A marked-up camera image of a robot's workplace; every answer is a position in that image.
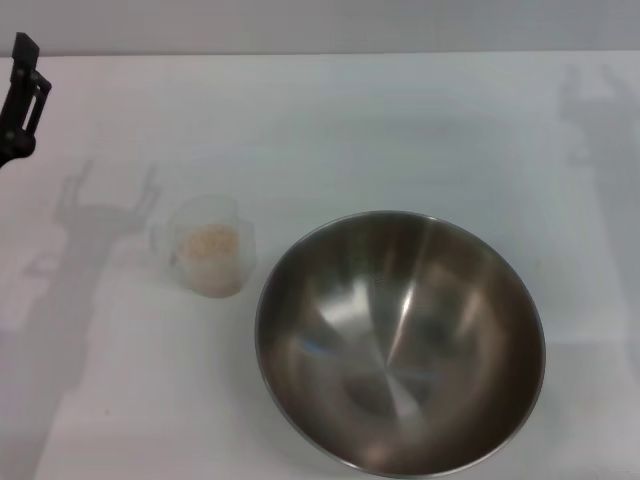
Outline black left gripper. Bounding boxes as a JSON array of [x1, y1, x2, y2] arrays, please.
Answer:
[[0, 32, 54, 170]]

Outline stainless steel mixing bowl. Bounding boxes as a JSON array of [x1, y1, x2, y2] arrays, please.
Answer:
[[253, 209, 547, 476]]

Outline clear plastic measuring cup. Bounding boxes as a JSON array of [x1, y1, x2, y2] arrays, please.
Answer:
[[152, 194, 256, 300]]

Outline white rice grains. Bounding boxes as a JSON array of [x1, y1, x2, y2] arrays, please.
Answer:
[[182, 225, 237, 261]]

